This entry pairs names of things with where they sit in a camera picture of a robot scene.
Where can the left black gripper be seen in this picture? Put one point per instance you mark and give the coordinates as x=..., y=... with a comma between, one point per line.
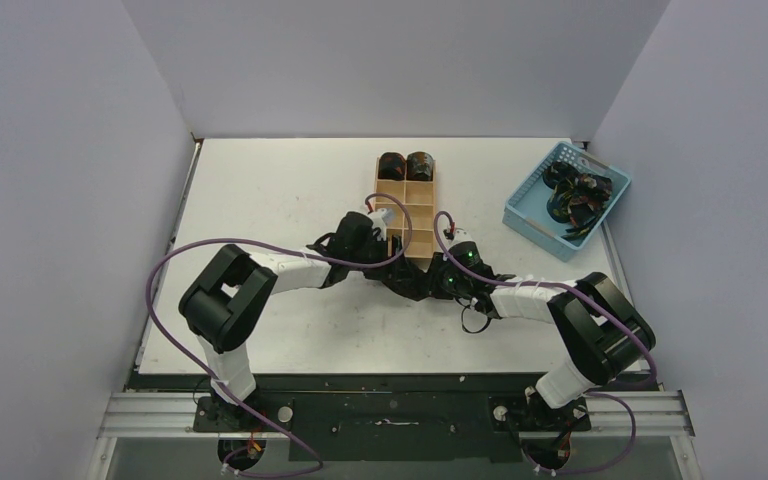
x=383, y=247

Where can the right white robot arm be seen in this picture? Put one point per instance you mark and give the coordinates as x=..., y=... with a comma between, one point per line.
x=601, y=330

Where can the colourful ties pile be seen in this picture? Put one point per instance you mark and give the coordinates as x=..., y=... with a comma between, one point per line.
x=578, y=199

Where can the wooden compartment tray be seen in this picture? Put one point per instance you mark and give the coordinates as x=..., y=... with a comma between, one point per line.
x=419, y=198

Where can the aluminium frame rail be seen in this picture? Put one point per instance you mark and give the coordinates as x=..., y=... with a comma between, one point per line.
x=173, y=415

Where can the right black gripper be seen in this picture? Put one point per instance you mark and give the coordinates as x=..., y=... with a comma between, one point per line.
x=426, y=281

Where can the blue plastic basket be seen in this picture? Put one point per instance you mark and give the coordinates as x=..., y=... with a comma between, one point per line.
x=525, y=210

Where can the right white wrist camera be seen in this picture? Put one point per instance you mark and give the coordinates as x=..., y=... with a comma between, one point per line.
x=457, y=238

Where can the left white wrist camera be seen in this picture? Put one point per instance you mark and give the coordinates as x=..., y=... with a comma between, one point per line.
x=381, y=219

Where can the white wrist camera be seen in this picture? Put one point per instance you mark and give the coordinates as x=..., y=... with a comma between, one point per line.
x=381, y=219
x=457, y=238

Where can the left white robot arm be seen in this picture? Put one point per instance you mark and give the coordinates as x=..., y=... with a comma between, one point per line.
x=223, y=305

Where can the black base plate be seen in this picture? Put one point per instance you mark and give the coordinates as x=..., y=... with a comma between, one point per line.
x=428, y=417

